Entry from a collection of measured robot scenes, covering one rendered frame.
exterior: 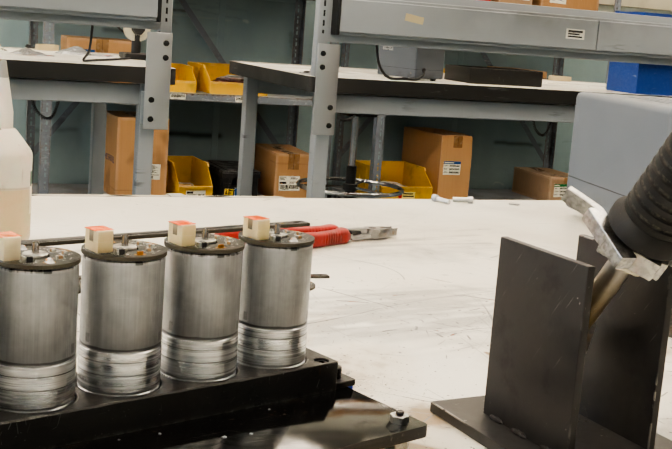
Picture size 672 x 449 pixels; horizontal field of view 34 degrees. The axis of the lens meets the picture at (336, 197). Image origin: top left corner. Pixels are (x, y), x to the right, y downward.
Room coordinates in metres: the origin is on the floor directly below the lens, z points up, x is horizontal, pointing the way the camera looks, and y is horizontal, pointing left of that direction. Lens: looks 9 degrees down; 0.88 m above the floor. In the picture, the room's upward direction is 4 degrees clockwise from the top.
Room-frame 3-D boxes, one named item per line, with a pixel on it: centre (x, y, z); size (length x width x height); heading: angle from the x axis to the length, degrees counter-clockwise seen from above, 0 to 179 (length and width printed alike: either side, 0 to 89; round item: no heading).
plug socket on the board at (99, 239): (0.31, 0.07, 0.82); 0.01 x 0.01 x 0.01; 40
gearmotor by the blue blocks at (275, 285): (0.35, 0.02, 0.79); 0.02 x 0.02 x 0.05
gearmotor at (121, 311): (0.31, 0.06, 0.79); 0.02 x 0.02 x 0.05
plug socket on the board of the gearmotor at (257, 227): (0.35, 0.02, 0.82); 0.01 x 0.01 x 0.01; 40
